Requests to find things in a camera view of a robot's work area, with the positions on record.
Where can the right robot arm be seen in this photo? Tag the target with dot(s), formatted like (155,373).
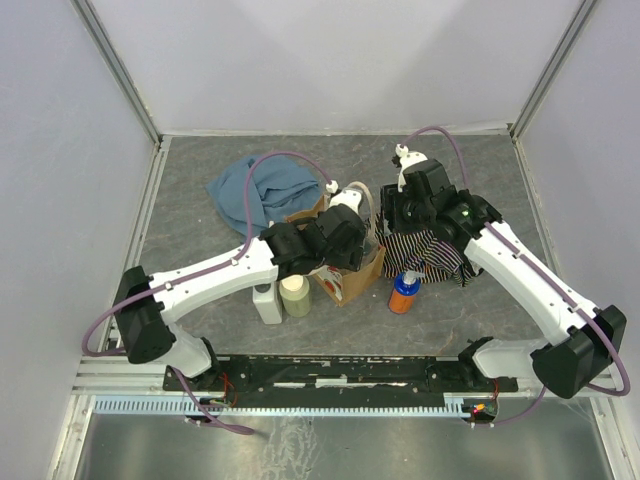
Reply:
(579,339)

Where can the white bottle with grey cap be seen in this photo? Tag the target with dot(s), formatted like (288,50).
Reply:
(267,302)

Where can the blue denim cloth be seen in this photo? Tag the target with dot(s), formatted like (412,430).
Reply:
(251,200)

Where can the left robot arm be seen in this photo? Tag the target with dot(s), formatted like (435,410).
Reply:
(148,307)

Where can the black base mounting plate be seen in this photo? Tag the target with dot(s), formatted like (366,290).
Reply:
(340,380)

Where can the clear bottle with grey cap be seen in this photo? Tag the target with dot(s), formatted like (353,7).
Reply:
(370,251)

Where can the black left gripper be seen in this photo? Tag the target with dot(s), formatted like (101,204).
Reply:
(353,257)

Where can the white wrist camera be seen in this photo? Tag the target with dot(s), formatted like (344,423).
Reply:
(352,196)
(405,160)

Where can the orange bottle with blue cap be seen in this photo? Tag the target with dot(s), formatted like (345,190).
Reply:
(405,288)

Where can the white bottle with cream cap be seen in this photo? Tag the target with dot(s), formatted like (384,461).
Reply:
(296,296)

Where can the black white striped cloth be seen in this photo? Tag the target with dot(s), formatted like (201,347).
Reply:
(422,252)

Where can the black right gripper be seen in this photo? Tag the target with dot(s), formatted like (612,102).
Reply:
(390,204)

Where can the watermelon print canvas bag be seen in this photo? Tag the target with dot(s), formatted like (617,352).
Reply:
(343,286)

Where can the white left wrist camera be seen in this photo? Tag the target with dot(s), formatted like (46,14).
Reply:
(352,196)

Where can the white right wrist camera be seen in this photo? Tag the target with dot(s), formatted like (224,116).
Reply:
(405,160)

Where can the aluminium frame rail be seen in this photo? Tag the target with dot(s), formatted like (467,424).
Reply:
(115,375)

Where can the light blue cable duct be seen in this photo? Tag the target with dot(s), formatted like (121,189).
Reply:
(182,405)

